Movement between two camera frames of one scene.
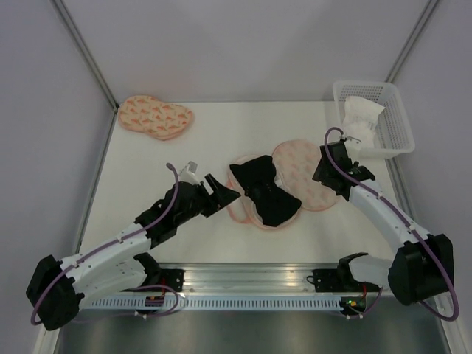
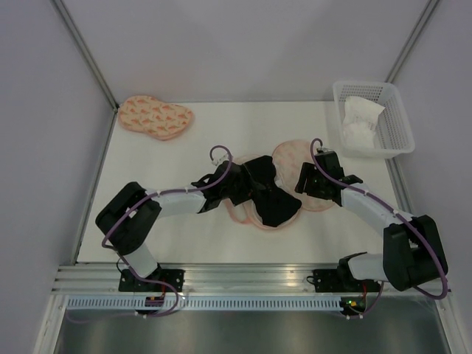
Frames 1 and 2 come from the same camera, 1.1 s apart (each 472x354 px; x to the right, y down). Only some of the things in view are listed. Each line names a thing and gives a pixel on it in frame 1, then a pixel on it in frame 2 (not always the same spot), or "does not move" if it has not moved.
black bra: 257,178 does not move
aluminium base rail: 258,279 does not move
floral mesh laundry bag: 297,162 does not move
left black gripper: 221,197 → 246,191
